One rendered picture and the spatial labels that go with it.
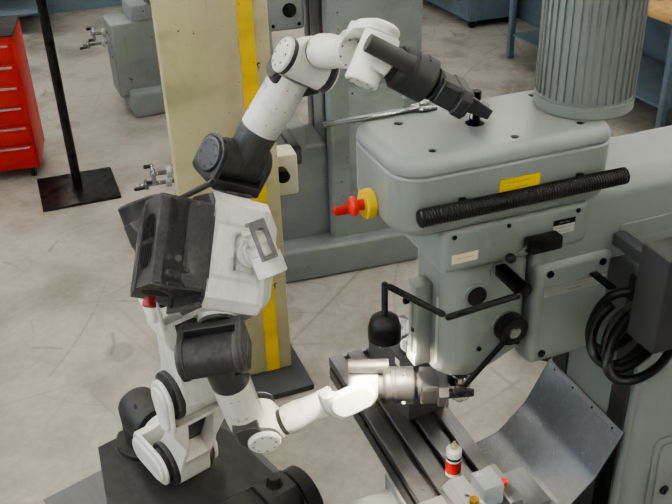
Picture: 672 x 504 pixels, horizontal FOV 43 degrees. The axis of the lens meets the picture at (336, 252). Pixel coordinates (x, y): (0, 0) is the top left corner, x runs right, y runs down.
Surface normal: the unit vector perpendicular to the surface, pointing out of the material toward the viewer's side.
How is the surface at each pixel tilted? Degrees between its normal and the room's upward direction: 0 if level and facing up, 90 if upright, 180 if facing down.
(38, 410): 0
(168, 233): 58
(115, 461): 0
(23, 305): 0
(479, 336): 90
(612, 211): 90
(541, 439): 45
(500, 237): 90
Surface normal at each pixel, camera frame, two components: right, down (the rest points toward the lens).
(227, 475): -0.03, -0.86
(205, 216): 0.52, -0.13
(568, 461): -0.69, -0.45
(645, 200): 0.36, 0.47
